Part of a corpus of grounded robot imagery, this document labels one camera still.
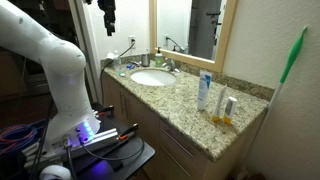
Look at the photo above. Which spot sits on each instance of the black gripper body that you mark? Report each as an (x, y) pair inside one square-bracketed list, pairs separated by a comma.
[(106, 10)]

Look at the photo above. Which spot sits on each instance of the taller white yellow tube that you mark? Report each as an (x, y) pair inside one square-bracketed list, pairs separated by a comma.
[(219, 103)]

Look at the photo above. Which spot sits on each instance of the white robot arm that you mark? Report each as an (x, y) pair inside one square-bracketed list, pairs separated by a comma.
[(63, 66)]

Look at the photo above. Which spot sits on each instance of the white oval sink basin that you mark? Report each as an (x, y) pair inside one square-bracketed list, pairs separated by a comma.
[(153, 77)]

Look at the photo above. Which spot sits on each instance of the large white blue tube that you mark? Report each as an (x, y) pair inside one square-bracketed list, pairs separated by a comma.
[(204, 90)]

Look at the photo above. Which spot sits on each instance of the shorter white yellow tube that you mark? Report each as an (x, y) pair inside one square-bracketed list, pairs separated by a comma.
[(230, 110)]

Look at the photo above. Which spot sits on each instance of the clear plastic bottle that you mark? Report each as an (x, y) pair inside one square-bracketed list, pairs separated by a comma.
[(117, 62)]

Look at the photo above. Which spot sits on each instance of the blue razor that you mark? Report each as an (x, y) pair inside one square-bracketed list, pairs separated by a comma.
[(130, 66)]

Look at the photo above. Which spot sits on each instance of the steel tumbler cup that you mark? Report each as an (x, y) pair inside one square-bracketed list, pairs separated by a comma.
[(145, 60)]

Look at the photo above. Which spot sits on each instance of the green white contact lens case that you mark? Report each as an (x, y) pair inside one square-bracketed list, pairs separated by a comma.
[(122, 74)]

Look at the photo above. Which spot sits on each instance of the green soap pump bottle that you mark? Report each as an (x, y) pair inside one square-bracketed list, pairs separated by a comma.
[(159, 59)]

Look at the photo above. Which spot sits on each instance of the chrome faucet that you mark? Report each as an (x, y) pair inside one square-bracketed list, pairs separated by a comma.
[(170, 65)]

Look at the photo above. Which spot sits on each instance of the black robot cart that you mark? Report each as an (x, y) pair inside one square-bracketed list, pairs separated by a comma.
[(133, 153)]

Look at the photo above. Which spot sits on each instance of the beige vanity cabinet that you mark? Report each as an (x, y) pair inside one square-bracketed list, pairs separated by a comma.
[(173, 150)]

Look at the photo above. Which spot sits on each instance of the white wall outlet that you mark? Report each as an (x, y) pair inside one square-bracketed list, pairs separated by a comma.
[(132, 42)]

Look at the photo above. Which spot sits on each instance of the wood framed wall mirror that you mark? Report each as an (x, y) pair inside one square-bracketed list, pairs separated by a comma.
[(186, 26)]

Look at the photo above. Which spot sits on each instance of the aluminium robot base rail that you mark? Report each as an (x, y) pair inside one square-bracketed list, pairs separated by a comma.
[(100, 140)]

